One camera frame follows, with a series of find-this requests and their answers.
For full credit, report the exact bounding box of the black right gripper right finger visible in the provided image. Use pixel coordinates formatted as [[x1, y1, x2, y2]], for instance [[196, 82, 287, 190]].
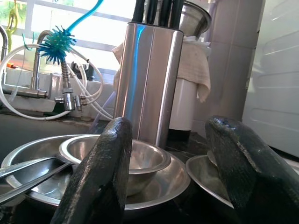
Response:
[[205, 115, 299, 224]]

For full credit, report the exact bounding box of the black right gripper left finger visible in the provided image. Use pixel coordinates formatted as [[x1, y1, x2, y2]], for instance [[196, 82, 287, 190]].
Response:
[[50, 117, 133, 224]]

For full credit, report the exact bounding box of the steel bowl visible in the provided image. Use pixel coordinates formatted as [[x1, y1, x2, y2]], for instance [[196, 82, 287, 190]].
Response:
[[206, 149, 219, 168], [58, 134, 171, 196]]

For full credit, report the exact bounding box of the steel spoon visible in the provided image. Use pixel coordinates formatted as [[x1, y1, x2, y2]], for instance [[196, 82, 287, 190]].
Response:
[[0, 156, 62, 179], [0, 161, 72, 204]]

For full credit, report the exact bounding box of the white plastic tube hoop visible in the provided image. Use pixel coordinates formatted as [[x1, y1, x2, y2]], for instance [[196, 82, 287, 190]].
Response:
[[0, 43, 88, 121]]

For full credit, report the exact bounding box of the dark green scouring pad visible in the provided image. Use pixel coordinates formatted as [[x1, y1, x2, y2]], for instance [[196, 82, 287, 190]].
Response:
[[52, 102, 71, 115]]

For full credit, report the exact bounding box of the white water purifier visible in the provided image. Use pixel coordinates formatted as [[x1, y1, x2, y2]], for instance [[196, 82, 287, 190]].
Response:
[[168, 78, 199, 140]]

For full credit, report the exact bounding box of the white ribbed appliance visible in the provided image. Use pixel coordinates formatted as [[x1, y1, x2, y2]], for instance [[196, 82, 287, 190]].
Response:
[[242, 0, 299, 161]]

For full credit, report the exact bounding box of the thin white plastic tube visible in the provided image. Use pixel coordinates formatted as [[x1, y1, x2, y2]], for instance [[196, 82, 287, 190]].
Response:
[[67, 50, 115, 121]]

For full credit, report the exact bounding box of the steel knife block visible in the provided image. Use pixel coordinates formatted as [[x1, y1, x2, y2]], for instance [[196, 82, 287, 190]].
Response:
[[113, 21, 184, 150]]

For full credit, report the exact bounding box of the black sill object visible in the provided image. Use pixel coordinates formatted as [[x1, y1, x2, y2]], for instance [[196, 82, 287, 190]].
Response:
[[71, 61, 91, 81]]

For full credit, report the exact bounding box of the blue bottle brush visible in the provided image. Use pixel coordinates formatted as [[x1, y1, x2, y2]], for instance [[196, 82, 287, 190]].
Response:
[[37, 0, 105, 66]]

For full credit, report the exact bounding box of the steel pot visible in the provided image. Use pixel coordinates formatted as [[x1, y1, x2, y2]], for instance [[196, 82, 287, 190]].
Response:
[[178, 0, 213, 40]]

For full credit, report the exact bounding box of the steel flexible spray faucet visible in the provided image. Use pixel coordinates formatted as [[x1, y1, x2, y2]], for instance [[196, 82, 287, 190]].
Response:
[[0, 24, 9, 63]]

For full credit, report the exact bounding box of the lime green hanging hook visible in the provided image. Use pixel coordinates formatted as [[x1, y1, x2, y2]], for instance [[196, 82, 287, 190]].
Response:
[[6, 0, 20, 35]]

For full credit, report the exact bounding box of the clear plastic hose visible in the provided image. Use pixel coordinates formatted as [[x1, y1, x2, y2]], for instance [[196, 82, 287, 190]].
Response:
[[87, 91, 117, 133]]

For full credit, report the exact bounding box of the steel wall mixer tap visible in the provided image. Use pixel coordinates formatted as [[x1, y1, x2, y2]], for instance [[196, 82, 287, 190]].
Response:
[[0, 29, 89, 112]]

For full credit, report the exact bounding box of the black handled knife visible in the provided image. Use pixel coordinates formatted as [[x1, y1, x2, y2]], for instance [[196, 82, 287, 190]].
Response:
[[132, 0, 145, 23], [172, 0, 185, 29], [151, 0, 172, 26]]

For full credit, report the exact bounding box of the white window frame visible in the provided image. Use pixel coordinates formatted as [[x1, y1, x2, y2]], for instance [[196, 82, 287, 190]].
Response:
[[0, 0, 141, 84]]

